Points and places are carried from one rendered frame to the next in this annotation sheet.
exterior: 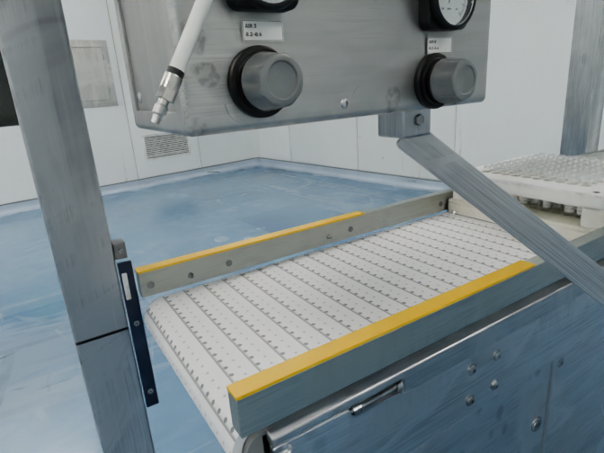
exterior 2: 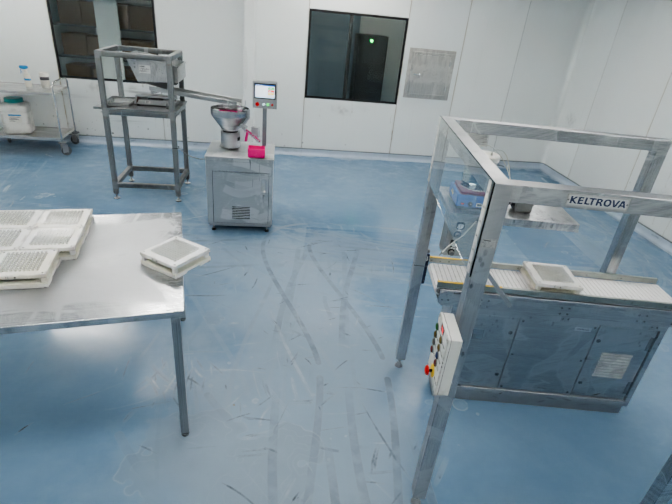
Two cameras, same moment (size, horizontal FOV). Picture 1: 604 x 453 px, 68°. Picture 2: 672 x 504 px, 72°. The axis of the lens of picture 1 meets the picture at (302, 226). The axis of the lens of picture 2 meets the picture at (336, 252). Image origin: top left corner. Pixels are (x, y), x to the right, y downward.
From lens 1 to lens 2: 2.17 m
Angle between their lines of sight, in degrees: 30
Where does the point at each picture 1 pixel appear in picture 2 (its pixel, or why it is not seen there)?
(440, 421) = not seen: hidden behind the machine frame
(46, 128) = (425, 228)
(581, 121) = (608, 260)
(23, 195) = (367, 148)
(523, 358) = (497, 305)
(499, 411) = (496, 320)
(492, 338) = (487, 296)
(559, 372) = (522, 323)
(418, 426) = not seen: hidden behind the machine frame
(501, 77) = not seen: outside the picture
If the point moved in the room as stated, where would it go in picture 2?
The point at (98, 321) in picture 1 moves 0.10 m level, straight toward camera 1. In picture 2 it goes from (419, 262) to (420, 271)
